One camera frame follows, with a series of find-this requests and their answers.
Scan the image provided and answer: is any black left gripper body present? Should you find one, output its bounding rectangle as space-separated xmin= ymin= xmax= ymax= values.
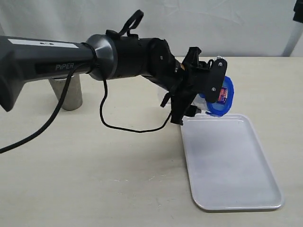
xmin=161 ymin=47 xmax=213 ymax=125

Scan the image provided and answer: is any clear tall plastic container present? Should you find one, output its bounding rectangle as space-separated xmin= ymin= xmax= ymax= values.
xmin=157 ymin=86 xmax=211 ymax=116

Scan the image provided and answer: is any blue plastic snap lid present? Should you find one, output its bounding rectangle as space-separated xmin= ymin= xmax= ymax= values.
xmin=194 ymin=76 xmax=234 ymax=117

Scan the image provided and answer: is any stainless steel cup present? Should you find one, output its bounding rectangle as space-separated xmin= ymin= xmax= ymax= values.
xmin=48 ymin=74 xmax=82 ymax=111

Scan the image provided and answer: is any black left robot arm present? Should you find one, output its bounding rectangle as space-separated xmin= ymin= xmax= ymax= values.
xmin=0 ymin=32 xmax=218 ymax=124

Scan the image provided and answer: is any white backdrop curtain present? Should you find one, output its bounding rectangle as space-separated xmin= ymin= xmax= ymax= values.
xmin=0 ymin=0 xmax=303 ymax=57

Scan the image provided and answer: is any white rectangular plastic tray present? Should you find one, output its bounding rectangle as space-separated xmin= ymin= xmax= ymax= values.
xmin=180 ymin=114 xmax=285 ymax=212

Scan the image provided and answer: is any black cable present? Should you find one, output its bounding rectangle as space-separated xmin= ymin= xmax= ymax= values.
xmin=0 ymin=9 xmax=173 ymax=154

